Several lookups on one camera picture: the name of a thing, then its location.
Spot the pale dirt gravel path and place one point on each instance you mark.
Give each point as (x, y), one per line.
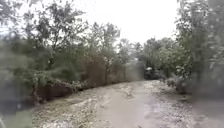
(130, 106)

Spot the row of green trees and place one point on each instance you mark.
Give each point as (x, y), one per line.
(60, 60)
(186, 56)

